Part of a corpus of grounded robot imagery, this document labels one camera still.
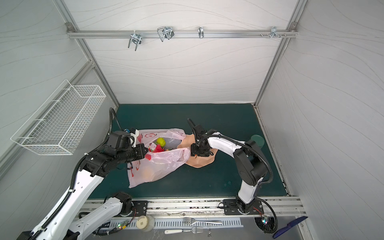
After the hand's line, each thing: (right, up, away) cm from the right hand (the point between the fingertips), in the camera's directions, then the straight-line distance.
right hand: (197, 150), depth 90 cm
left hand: (-23, +6, -18) cm, 30 cm away
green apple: (-23, +5, +3) cm, 24 cm away
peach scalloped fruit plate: (-2, -6, 0) cm, 6 cm away
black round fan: (+34, -32, -18) cm, 50 cm away
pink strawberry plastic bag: (-21, -2, -19) cm, 28 cm away
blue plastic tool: (+45, -31, -20) cm, 58 cm away
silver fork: (-4, -29, -20) cm, 35 cm away
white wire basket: (-65, +17, -21) cm, 70 cm away
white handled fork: (-1, -33, -21) cm, 39 cm away
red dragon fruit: (-22, +3, -6) cm, 23 cm away
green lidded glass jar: (+37, +7, 0) cm, 38 cm away
